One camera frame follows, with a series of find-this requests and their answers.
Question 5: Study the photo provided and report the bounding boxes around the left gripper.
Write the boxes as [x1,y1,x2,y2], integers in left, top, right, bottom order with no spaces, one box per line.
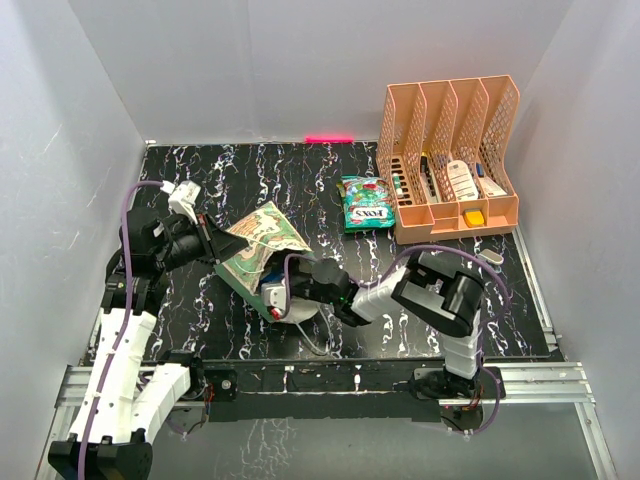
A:
[154,210,249,271]

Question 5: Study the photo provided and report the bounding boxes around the green paper bag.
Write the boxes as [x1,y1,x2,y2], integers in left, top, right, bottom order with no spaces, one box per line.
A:
[215,201,329,328]

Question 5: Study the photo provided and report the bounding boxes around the teal Fox's candy bag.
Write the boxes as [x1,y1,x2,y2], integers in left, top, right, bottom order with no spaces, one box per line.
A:
[343,175,395,233]

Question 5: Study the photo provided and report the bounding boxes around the green snack packet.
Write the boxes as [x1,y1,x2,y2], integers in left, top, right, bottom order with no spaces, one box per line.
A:
[336,176,350,212]

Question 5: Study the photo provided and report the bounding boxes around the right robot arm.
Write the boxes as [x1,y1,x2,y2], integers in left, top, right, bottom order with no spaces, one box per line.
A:
[283,248,484,399]

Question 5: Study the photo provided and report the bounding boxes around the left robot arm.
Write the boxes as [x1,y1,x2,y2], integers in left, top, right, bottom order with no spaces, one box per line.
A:
[47,207,248,479]

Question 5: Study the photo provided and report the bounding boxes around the red light strip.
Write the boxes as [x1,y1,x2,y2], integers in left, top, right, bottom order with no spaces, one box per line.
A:
[304,134,354,144]

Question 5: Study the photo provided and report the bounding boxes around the black yellow marker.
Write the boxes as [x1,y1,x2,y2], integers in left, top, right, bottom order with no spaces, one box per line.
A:
[420,152,441,203]

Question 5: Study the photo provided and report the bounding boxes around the yellow object in organizer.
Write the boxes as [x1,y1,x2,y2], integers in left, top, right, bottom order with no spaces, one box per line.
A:
[463,209,486,228]

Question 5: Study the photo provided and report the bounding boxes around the grey white clip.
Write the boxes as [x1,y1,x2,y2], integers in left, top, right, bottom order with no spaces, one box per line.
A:
[477,249,504,266]

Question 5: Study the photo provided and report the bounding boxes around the white label bottle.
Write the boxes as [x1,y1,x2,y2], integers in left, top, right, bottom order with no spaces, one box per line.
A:
[447,160,480,201]

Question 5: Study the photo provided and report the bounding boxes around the orange file organizer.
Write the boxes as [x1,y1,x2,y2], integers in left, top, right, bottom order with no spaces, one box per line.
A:
[376,75,520,245]

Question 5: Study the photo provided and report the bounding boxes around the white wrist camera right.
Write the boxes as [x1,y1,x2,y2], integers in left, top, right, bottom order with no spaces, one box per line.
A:
[260,280,290,321]

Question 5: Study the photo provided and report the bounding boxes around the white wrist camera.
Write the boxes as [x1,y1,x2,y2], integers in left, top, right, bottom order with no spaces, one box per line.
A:
[161,180,201,224]
[260,280,290,321]

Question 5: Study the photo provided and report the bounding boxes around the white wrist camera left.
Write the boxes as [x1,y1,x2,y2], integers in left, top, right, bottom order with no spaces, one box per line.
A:
[161,180,201,224]

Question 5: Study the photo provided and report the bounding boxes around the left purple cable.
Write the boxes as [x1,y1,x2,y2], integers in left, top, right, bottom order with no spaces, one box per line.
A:
[77,180,171,480]

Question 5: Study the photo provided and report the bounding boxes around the purple cable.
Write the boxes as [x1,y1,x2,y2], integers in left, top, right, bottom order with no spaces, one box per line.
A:
[77,180,171,480]
[282,243,514,321]

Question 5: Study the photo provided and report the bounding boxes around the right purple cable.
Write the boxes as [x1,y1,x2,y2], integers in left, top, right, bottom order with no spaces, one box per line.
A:
[282,243,514,321]

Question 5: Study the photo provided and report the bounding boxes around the aluminium frame rail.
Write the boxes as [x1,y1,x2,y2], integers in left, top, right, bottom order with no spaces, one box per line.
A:
[34,234,619,480]

